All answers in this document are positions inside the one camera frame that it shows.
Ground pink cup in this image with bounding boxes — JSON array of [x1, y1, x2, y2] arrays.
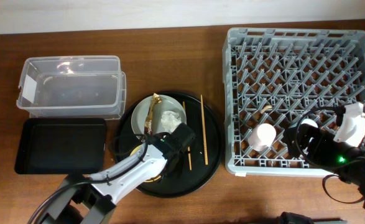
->
[[247, 123, 276, 152]]

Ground blue cup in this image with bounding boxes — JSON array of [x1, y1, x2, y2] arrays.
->
[[301, 118, 318, 128]]

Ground grey plate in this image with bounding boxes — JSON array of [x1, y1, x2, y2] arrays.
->
[[131, 95, 187, 134]]

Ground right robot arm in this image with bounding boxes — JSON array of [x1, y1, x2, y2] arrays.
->
[[283, 103, 365, 209]]

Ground round black tray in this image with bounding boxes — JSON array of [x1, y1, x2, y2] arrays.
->
[[113, 91, 224, 198]]

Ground crumpled white napkin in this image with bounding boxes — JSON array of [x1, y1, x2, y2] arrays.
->
[[160, 111, 182, 133]]

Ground brown snack wrapper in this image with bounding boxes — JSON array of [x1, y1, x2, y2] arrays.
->
[[144, 93, 162, 135]]

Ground left wooden chopstick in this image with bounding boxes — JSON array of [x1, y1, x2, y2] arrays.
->
[[182, 101, 192, 171]]

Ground black rectangular tray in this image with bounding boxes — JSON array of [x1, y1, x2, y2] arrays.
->
[[14, 118, 107, 174]]

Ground grey dishwasher rack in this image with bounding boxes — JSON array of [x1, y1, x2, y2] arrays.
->
[[223, 28, 365, 177]]

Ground wooden chopstick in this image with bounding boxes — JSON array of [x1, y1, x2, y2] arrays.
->
[[200, 95, 208, 166], [182, 101, 192, 171]]

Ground yellow bowl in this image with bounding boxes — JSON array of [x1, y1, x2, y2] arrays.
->
[[130, 146, 162, 183]]

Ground clear plastic bin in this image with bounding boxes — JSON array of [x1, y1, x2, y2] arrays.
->
[[16, 55, 127, 119]]

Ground food scrap in rack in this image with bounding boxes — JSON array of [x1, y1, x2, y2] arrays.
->
[[261, 105, 272, 114]]

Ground right wooden chopstick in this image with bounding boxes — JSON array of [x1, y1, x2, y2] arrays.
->
[[200, 95, 208, 166]]

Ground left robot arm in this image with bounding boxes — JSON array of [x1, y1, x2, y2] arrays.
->
[[29, 123, 196, 223]]

